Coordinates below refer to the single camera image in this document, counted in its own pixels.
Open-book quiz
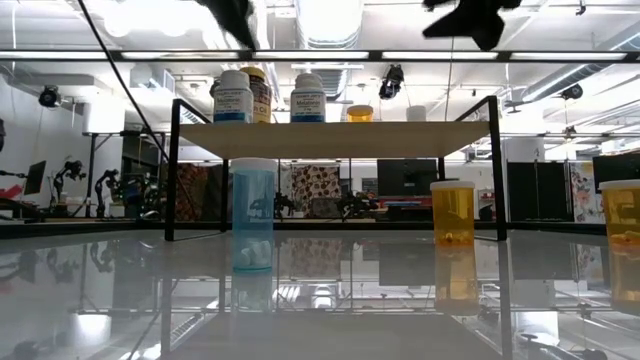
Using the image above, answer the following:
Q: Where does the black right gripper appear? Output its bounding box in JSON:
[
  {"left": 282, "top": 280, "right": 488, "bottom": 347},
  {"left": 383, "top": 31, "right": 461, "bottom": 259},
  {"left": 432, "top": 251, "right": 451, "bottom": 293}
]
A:
[{"left": 423, "top": 0, "right": 524, "bottom": 52}]

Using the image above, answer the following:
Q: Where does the brown fish oil bottle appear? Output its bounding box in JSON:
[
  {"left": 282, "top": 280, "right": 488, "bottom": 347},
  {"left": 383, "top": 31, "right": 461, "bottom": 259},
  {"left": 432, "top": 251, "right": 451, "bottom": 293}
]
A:
[{"left": 239, "top": 66, "right": 274, "bottom": 125}]

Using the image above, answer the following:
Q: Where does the white melatonin bottle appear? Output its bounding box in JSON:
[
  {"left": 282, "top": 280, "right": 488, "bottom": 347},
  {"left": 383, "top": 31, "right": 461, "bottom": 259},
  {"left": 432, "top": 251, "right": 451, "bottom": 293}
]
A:
[
  {"left": 212, "top": 69, "right": 255, "bottom": 125},
  {"left": 289, "top": 72, "right": 328, "bottom": 124}
]

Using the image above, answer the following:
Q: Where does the amber pill vial white cap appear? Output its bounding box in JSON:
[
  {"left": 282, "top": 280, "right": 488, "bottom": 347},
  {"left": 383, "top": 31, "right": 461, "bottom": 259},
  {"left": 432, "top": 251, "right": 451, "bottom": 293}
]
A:
[
  {"left": 598, "top": 178, "right": 640, "bottom": 259},
  {"left": 429, "top": 180, "right": 476, "bottom": 247},
  {"left": 346, "top": 104, "right": 375, "bottom": 123}
]

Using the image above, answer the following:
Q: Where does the blue pill vial white cap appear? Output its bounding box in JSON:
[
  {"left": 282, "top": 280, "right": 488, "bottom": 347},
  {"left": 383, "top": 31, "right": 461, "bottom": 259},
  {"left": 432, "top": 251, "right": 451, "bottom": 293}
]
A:
[{"left": 229, "top": 157, "right": 278, "bottom": 273}]

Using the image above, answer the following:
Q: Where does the black ceiling spotlight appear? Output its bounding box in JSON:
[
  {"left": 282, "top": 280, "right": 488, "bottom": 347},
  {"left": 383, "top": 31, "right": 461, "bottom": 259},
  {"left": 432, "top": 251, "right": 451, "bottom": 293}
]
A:
[
  {"left": 559, "top": 82, "right": 585, "bottom": 101},
  {"left": 38, "top": 84, "right": 62, "bottom": 109},
  {"left": 378, "top": 63, "right": 405, "bottom": 101}
]

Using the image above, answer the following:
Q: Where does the black metal stand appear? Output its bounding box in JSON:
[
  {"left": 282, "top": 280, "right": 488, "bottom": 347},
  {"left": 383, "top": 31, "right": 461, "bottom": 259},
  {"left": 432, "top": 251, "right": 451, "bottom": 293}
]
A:
[{"left": 82, "top": 130, "right": 169, "bottom": 221}]

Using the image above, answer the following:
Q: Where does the black partition panel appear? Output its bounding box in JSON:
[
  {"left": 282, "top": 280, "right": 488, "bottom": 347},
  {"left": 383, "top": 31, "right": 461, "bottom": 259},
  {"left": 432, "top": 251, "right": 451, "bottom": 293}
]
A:
[{"left": 507, "top": 160, "right": 571, "bottom": 222}]

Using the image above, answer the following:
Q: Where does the brown mandala tapestry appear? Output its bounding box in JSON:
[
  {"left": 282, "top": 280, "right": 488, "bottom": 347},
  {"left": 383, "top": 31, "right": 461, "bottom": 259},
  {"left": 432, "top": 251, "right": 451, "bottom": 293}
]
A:
[{"left": 174, "top": 162, "right": 224, "bottom": 222}]

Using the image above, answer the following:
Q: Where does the brown dotted patterned cloth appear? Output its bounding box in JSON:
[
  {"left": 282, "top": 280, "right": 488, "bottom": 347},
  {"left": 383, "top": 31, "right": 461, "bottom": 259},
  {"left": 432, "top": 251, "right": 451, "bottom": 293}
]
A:
[{"left": 291, "top": 164, "right": 342, "bottom": 219}]

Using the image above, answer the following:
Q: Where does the floral print panel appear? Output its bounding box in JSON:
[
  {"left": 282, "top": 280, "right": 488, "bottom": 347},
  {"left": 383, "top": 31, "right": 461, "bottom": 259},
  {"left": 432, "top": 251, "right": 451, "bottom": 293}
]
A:
[{"left": 569, "top": 160, "right": 599, "bottom": 224}]

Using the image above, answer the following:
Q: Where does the large black monitor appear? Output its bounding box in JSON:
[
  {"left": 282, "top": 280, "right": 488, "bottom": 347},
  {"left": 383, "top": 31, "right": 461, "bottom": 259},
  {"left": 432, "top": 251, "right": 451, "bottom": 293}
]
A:
[{"left": 592, "top": 152, "right": 640, "bottom": 204}]

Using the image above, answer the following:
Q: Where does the small black monitor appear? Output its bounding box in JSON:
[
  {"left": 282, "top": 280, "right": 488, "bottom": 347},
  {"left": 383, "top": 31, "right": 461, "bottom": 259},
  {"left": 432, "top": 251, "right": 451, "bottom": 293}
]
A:
[{"left": 24, "top": 159, "right": 47, "bottom": 196}]

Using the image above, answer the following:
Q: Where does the glossy white table sheet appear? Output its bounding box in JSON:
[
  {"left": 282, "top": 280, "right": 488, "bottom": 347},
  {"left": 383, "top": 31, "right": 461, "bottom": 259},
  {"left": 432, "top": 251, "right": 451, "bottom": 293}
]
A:
[{"left": 0, "top": 229, "right": 640, "bottom": 360}]

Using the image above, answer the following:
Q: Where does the black metal rig frame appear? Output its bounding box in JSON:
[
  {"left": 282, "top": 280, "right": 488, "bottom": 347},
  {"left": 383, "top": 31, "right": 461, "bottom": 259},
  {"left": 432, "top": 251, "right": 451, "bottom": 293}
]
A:
[{"left": 0, "top": 48, "right": 640, "bottom": 239}]

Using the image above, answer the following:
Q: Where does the silver ventilation duct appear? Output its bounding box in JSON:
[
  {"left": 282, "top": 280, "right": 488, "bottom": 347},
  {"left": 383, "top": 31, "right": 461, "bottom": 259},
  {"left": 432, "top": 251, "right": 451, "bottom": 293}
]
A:
[{"left": 293, "top": 0, "right": 366, "bottom": 104}]

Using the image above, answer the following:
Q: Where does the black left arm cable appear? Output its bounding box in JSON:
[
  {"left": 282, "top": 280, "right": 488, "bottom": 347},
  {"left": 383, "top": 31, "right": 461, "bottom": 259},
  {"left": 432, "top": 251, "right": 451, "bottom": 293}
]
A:
[{"left": 76, "top": 0, "right": 172, "bottom": 154}]

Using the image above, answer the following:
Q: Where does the wooden shelf with black frame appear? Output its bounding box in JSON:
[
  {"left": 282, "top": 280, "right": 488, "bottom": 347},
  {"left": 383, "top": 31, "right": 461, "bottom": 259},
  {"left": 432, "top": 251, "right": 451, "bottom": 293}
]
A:
[{"left": 164, "top": 95, "right": 511, "bottom": 243}]

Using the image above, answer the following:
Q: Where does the black wall screen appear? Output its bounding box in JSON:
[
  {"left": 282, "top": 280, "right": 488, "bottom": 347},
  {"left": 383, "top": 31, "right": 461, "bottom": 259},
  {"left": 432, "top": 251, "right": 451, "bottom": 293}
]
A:
[{"left": 376, "top": 158, "right": 439, "bottom": 199}]

